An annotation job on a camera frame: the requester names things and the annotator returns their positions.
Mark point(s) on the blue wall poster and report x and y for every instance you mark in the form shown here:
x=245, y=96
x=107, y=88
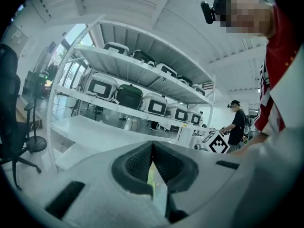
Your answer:
x=52, y=47

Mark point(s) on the black high-back office chair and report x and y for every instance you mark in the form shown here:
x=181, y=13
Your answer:
x=9, y=91

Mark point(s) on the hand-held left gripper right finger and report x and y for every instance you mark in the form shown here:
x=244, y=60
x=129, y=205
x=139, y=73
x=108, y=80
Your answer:
x=209, y=174

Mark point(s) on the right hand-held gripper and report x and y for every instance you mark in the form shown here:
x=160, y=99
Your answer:
x=217, y=145

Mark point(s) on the black head-mounted camera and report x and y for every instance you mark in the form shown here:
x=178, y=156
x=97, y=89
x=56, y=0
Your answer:
x=209, y=11

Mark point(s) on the white metal shelf rack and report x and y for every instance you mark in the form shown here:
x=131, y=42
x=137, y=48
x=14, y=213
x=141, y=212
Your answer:
x=95, y=132

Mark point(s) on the person's head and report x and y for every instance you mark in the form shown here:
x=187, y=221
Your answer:
x=247, y=13

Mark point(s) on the dark green hard case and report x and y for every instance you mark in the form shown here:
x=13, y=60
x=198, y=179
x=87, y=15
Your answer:
x=142, y=56
x=129, y=96
x=184, y=79

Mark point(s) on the person's red shirt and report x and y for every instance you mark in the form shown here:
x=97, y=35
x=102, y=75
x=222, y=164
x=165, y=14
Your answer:
x=273, y=103

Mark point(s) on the person's right forearm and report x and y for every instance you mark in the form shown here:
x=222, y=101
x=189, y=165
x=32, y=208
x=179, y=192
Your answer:
x=254, y=141

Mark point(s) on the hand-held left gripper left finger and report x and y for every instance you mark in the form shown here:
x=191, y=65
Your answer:
x=99, y=186

